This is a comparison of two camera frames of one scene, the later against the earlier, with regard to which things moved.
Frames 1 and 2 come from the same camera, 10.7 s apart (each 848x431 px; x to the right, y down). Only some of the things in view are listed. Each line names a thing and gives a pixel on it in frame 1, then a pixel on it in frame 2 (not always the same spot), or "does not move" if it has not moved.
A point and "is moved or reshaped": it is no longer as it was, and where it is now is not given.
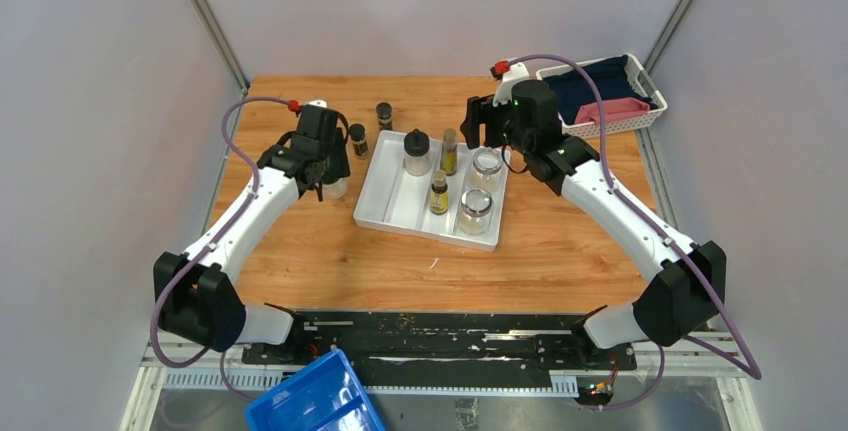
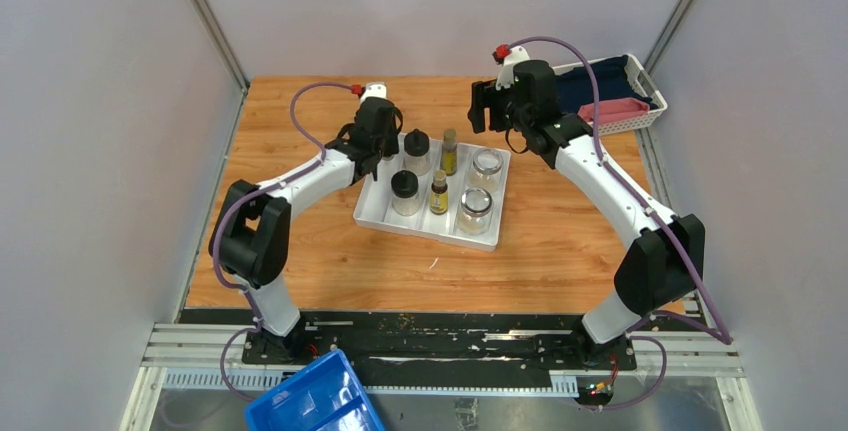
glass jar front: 475,216 does not move
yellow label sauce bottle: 449,152 does not move
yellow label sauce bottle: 439,193 does not move
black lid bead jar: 335,189 is moved or reshaped
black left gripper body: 335,164 → 387,144
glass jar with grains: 486,169 does not move
